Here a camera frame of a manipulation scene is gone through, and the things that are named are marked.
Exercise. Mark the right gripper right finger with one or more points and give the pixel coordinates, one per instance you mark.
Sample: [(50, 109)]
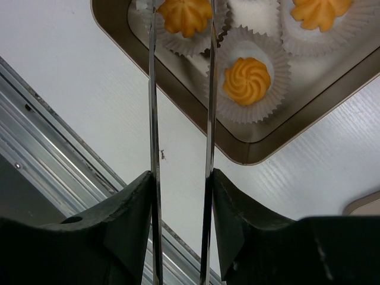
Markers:
[(259, 246)]

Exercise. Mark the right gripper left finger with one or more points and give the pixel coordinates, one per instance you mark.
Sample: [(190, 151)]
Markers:
[(104, 244)]

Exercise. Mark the brown tin lid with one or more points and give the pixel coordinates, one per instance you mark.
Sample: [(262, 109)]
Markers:
[(364, 206)]

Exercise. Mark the metal tongs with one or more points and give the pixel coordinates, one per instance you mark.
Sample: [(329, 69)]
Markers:
[(204, 277)]

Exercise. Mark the orange cookie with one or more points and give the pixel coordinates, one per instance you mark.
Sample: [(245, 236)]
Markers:
[(186, 17), (319, 14), (247, 81)]

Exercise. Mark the white paper cup front-right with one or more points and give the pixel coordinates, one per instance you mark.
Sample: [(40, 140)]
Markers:
[(241, 42)]

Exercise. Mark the brown square tin box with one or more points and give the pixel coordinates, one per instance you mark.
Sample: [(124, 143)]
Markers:
[(318, 85)]

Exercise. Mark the white paper cup front-left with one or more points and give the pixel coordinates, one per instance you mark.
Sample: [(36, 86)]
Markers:
[(176, 42)]

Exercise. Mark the white paper cup back-left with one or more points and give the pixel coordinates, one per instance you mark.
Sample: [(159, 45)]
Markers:
[(259, 16)]

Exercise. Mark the white paper cup back-right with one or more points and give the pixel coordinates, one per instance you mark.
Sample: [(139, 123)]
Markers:
[(300, 42)]

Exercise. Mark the aluminium mounting rail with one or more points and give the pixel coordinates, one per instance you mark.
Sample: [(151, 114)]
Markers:
[(44, 152)]

